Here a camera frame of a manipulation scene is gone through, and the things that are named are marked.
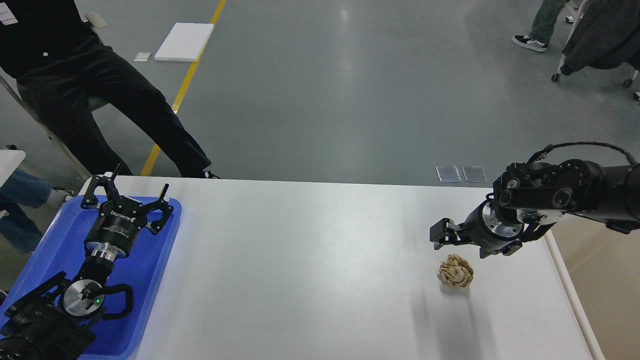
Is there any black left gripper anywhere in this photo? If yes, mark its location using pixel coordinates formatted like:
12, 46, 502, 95
81, 164, 175, 260

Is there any person in blue jeans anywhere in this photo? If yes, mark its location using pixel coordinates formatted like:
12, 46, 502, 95
0, 168, 75, 256

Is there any clear floor plate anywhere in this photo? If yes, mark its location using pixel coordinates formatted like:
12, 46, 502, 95
435, 165, 462, 183
462, 165, 488, 183

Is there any person with checkered sneaker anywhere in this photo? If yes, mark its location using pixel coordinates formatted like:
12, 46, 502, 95
512, 0, 569, 53

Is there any blue plastic tray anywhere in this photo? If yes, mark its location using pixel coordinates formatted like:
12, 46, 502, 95
1, 198, 182, 360

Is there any small white floor card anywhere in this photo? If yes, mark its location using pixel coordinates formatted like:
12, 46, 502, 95
133, 52, 153, 62

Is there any clear floor plate right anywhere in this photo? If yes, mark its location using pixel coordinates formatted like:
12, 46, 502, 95
462, 165, 488, 183

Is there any rolling chair with jacket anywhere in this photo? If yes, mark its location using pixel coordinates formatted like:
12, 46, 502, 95
551, 0, 640, 88

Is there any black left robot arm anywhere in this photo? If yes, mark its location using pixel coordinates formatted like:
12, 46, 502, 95
1, 170, 181, 360

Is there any beige plastic bin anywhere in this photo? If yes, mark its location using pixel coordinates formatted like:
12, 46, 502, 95
550, 215, 640, 360

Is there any white side table corner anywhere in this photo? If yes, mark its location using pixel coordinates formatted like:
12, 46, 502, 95
0, 149, 26, 186

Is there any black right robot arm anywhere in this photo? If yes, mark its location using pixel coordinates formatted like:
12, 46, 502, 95
430, 145, 640, 259

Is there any clear floor plate left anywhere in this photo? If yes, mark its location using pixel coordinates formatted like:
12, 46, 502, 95
435, 165, 462, 183

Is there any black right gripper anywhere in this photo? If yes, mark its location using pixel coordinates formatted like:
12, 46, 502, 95
429, 200, 553, 259

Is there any white foam board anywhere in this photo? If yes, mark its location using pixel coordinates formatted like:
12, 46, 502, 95
154, 22, 215, 62

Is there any person in black clothes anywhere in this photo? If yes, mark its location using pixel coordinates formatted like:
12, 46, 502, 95
0, 0, 216, 179

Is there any brown paper ball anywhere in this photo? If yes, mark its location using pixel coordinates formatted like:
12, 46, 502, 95
438, 254, 474, 289

